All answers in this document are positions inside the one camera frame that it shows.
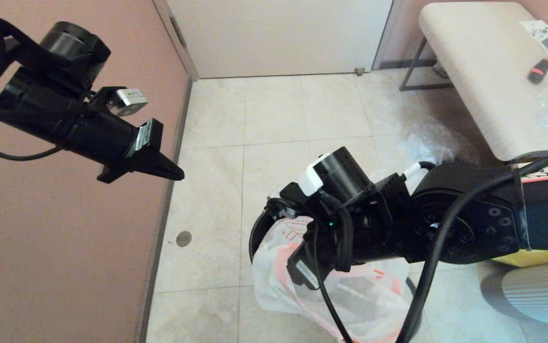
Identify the round metal floor drain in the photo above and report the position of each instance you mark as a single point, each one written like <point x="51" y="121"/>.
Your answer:
<point x="184" y="238"/>

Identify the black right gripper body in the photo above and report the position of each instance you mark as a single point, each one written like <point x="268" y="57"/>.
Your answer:
<point x="364" y="233"/>

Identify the black round trash bin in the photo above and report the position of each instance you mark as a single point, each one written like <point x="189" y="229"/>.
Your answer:
<point x="254" y="236"/>

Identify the white red plastic bag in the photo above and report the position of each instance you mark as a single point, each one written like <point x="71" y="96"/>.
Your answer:
<point x="274" y="281"/>

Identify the black left wrist motor cylinder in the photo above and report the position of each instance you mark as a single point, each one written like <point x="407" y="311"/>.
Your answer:
<point x="74" y="47"/>

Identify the grey ribbed robot base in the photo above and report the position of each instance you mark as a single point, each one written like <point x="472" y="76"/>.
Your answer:
<point x="540" y="295"/>

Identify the white door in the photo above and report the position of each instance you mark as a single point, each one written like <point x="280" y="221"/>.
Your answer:
<point x="278" y="38"/>

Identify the grey door frame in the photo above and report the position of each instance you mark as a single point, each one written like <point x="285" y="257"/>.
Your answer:
<point x="183" y="52"/>

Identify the yellow shopping bag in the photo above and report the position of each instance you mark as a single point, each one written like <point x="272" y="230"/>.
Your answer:
<point x="531" y="258"/>

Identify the black and white booklet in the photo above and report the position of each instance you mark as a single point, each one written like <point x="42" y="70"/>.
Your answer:
<point x="543" y="35"/>

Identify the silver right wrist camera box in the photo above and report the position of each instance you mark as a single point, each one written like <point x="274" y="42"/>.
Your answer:
<point x="281" y="207"/>

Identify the crumpled clear plastic bag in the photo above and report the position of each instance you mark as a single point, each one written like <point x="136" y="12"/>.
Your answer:
<point x="431" y="143"/>

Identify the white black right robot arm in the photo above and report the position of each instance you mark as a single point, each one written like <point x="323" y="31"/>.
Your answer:
<point x="473" y="224"/>

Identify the light wood-grain table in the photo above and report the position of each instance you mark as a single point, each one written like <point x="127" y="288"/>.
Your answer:
<point x="483" y="71"/>

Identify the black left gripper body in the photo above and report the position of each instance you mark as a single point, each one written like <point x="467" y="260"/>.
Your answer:
<point x="78" y="128"/>

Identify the black orange marker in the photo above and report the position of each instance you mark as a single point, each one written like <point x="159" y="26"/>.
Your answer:
<point x="539" y="71"/>

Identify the black metal table frame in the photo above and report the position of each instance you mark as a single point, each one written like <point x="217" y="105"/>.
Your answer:
<point x="412" y="65"/>

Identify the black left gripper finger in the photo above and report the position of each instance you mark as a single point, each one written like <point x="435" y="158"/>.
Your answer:
<point x="166" y="164"/>
<point x="159" y="173"/>

